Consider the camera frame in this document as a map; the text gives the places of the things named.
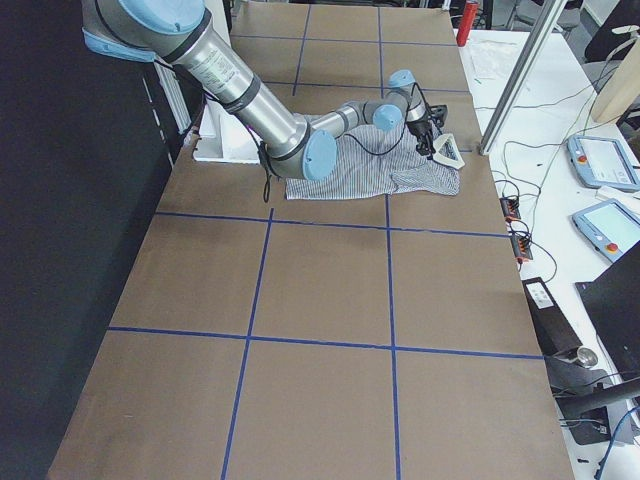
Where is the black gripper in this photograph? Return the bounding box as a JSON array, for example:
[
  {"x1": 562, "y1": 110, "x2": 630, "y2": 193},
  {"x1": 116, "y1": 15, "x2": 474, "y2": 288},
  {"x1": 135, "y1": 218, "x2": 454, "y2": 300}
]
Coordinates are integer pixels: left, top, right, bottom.
[{"x1": 407, "y1": 103, "x2": 448, "y2": 160}]

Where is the blue white striped polo shirt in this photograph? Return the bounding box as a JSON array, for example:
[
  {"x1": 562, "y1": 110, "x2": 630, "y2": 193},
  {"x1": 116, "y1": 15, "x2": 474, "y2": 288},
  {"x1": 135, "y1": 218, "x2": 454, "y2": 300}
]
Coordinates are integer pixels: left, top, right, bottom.
[{"x1": 285, "y1": 126, "x2": 465, "y2": 200}]

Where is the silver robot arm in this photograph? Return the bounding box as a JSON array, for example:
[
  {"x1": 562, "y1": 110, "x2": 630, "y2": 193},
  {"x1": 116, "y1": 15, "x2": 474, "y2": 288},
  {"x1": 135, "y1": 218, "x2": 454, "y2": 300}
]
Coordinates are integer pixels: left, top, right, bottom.
[
  {"x1": 81, "y1": 1, "x2": 337, "y2": 181},
  {"x1": 303, "y1": 69, "x2": 448, "y2": 162}
]

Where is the orange black connector strip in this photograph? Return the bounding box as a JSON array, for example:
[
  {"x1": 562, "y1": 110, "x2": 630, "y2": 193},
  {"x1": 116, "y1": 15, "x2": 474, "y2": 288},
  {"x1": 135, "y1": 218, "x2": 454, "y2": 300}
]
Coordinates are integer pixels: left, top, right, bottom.
[{"x1": 499, "y1": 196, "x2": 533, "y2": 265}]

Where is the red cardboard tube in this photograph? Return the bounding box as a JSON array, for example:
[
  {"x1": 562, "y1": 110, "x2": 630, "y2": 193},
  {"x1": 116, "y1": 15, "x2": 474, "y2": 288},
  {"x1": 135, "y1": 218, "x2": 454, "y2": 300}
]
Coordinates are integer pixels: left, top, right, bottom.
[{"x1": 456, "y1": 0, "x2": 479, "y2": 47}]

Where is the upper teach pendant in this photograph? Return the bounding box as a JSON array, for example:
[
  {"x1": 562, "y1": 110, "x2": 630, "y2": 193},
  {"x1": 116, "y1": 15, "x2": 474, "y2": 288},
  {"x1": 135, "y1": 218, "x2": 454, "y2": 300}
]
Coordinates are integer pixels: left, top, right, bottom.
[{"x1": 567, "y1": 135, "x2": 639, "y2": 192}]

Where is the teach pendant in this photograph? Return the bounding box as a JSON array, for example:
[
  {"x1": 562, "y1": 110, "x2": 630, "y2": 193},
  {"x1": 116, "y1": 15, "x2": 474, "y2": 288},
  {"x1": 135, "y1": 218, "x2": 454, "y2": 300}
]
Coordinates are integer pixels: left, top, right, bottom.
[
  {"x1": 567, "y1": 135, "x2": 639, "y2": 192},
  {"x1": 571, "y1": 199, "x2": 639, "y2": 263}
]

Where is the lower teach pendant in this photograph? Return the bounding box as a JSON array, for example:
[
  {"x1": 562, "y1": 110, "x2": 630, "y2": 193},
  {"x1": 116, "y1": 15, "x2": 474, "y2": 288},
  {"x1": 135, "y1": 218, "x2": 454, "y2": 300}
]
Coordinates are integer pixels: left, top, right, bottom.
[{"x1": 571, "y1": 199, "x2": 639, "y2": 263}]

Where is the black box with label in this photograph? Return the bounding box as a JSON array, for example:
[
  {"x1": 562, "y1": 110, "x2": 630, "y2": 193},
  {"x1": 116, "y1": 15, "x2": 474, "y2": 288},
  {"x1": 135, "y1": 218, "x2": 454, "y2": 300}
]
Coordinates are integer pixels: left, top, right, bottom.
[{"x1": 522, "y1": 277, "x2": 582, "y2": 356}]

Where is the brown paper table cover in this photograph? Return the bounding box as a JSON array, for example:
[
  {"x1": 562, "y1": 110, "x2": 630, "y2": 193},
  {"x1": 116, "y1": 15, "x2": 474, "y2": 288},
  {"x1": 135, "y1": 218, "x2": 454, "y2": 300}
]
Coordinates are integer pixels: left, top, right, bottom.
[{"x1": 48, "y1": 2, "x2": 573, "y2": 479}]

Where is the black monitor stand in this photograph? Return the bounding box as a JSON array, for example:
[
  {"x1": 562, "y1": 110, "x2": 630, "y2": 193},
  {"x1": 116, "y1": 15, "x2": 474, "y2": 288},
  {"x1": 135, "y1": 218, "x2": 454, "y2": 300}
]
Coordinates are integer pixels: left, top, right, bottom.
[{"x1": 545, "y1": 357, "x2": 639, "y2": 446}]

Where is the aluminium frame post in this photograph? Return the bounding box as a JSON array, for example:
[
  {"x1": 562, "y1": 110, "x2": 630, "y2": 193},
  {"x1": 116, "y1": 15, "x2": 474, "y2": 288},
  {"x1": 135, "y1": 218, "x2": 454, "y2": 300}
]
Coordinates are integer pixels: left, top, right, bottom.
[{"x1": 479, "y1": 0, "x2": 567, "y2": 155}]

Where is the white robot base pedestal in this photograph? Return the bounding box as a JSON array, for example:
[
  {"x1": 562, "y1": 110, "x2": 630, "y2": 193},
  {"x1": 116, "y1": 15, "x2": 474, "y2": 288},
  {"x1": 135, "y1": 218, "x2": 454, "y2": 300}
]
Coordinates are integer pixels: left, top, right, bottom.
[{"x1": 193, "y1": 100, "x2": 259, "y2": 164}]

